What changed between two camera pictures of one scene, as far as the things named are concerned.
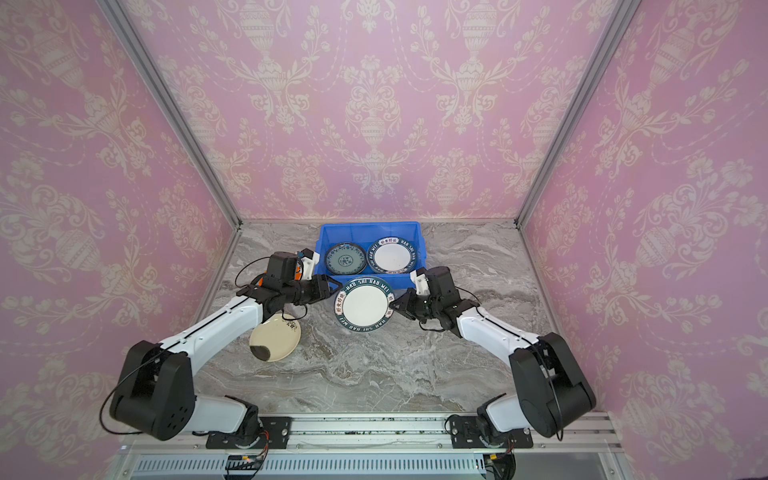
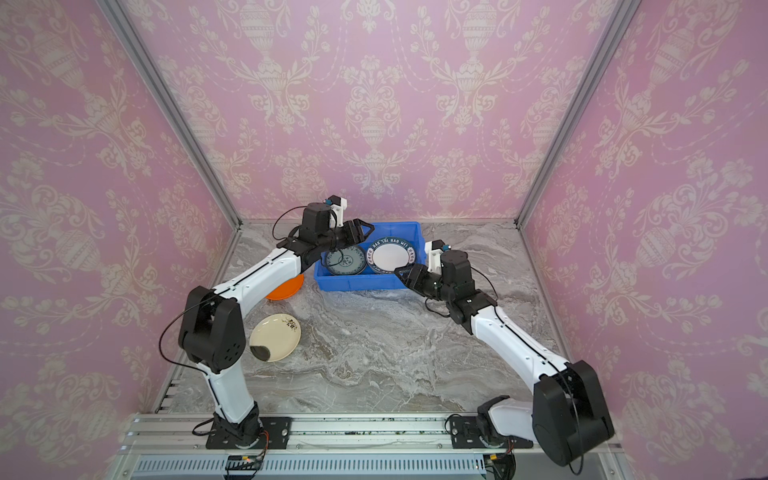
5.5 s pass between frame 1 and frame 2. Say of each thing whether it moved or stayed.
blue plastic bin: stayed
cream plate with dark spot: stayed
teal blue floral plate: stayed
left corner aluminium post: stayed
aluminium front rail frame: stayed
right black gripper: moved
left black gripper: moved
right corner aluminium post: stayed
